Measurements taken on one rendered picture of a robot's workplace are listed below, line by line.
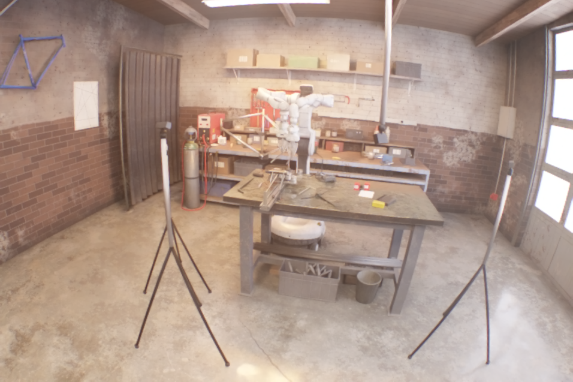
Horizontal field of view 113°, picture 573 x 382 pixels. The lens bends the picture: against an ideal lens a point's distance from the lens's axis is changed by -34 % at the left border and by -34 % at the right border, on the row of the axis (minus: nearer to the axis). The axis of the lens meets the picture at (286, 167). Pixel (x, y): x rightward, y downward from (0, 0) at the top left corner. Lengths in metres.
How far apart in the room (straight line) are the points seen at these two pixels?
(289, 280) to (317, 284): 0.23
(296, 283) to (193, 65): 3.75
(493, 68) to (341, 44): 2.38
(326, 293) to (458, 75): 3.52
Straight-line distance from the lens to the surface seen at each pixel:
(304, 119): 2.74
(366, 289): 2.39
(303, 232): 2.79
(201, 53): 4.88
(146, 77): 4.27
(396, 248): 2.75
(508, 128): 4.54
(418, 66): 4.11
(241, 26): 4.67
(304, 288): 2.40
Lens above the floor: 1.58
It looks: 14 degrees down
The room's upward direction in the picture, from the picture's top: 3 degrees clockwise
